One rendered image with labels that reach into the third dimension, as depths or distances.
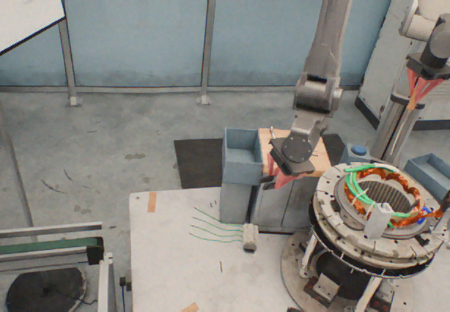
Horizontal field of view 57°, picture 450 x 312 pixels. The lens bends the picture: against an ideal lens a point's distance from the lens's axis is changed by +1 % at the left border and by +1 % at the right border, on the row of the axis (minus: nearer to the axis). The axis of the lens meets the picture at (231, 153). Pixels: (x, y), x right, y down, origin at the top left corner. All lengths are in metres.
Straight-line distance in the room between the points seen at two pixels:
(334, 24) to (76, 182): 2.13
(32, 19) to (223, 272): 0.92
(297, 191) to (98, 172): 1.72
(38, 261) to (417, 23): 1.29
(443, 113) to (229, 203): 2.74
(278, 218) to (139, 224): 0.44
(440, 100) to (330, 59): 2.93
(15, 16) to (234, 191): 0.78
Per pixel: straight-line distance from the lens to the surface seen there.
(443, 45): 0.97
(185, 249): 1.28
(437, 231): 1.10
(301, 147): 0.76
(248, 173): 1.18
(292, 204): 1.28
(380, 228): 0.99
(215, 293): 1.20
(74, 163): 2.81
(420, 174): 1.36
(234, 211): 1.32
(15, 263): 1.40
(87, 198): 2.56
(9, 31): 1.31
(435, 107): 3.70
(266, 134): 1.27
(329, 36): 0.78
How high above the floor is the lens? 1.79
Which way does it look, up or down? 38 degrees down
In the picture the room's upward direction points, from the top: 9 degrees clockwise
